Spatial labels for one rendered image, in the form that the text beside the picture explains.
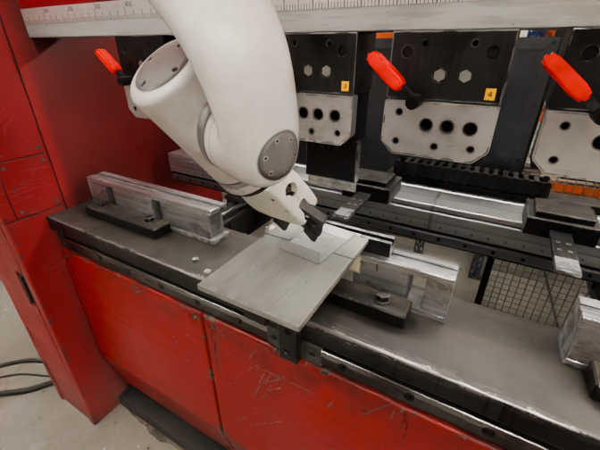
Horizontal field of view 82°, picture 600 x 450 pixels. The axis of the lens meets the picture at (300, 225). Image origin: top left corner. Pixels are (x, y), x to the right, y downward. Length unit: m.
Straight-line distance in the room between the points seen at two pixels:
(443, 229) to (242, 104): 0.70
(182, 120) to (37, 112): 0.90
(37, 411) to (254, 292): 1.50
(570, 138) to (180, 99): 0.44
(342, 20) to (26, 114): 0.90
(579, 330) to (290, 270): 0.44
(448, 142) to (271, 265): 0.33
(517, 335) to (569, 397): 0.12
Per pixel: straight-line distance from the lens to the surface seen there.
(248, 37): 0.27
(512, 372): 0.66
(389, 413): 0.72
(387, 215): 0.91
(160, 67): 0.35
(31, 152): 1.22
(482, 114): 0.53
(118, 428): 1.71
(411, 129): 0.54
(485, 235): 0.89
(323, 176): 0.65
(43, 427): 1.85
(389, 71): 0.51
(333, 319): 0.66
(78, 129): 1.27
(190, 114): 0.33
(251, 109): 0.27
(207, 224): 0.88
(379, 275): 0.68
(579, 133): 0.54
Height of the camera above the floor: 1.32
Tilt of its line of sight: 28 degrees down
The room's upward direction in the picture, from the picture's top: straight up
